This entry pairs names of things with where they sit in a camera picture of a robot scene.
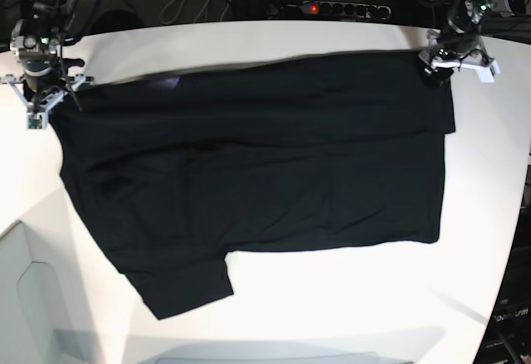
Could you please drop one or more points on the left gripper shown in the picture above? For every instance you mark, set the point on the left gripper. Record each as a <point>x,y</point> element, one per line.
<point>446,45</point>

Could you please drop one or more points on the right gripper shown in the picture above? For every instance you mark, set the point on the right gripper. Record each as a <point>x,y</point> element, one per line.
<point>43,85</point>

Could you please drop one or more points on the black T-shirt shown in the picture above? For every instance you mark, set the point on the black T-shirt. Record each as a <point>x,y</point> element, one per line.
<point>170,175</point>

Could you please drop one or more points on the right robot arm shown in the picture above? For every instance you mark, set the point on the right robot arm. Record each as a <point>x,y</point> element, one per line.
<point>38,42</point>

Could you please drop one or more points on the black power strip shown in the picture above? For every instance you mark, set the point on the black power strip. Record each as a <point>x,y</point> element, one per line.
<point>324,10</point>

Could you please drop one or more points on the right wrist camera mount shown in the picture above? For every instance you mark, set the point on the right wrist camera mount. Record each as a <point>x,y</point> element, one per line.
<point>38,119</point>

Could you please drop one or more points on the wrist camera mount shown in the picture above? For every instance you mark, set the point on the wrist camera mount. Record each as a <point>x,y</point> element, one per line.
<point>477,60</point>
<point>38,119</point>

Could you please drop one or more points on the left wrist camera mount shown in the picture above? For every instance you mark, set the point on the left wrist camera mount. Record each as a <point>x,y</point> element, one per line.
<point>477,60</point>

